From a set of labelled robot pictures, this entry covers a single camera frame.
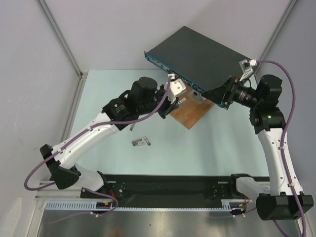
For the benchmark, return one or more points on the metal switch stand bracket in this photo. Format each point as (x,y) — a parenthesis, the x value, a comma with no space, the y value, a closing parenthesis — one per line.
(196,96)

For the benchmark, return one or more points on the aluminium frame post left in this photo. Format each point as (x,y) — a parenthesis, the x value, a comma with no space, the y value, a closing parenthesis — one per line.
(52,23)

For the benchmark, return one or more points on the aluminium frame post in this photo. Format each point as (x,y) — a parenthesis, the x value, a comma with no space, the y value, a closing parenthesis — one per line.
(52,23)
(281,23)

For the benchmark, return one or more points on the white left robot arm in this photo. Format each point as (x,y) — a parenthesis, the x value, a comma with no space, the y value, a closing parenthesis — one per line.
(144,98)

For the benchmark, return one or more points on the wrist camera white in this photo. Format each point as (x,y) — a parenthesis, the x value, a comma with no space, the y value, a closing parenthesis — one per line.
(176,88)
(247,68)

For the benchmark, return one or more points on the silver SFP module upright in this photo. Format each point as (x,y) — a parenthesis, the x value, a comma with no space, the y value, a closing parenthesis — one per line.
(132,128)

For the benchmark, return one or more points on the SFP module blue latch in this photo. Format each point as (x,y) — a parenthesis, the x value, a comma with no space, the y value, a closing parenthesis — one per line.
(139,144)

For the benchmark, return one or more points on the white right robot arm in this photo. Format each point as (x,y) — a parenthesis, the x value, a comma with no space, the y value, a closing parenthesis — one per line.
(284,198)

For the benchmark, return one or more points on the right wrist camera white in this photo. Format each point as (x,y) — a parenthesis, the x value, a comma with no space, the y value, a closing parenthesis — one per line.
(247,68)

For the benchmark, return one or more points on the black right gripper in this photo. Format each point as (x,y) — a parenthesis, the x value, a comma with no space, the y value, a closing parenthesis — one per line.
(228,89)

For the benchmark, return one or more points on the silver SFP module on pair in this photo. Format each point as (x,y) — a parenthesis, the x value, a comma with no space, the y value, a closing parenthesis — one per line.
(137,141)

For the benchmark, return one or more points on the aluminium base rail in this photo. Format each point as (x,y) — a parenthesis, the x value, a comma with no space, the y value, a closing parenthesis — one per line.
(53,193)

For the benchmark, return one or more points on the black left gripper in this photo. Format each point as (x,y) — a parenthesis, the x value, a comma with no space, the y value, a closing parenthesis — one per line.
(170,107)

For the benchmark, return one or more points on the wooden base board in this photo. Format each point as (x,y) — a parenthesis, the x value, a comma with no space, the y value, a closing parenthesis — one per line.
(190,112)

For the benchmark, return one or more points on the black blue network switch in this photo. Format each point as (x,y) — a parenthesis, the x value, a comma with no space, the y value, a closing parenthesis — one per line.
(202,63)

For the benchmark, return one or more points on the aluminium frame post right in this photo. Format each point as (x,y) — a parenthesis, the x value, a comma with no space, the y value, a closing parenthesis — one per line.
(281,23)

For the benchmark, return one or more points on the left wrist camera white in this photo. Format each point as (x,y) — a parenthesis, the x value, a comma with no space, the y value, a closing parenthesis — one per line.
(176,88)

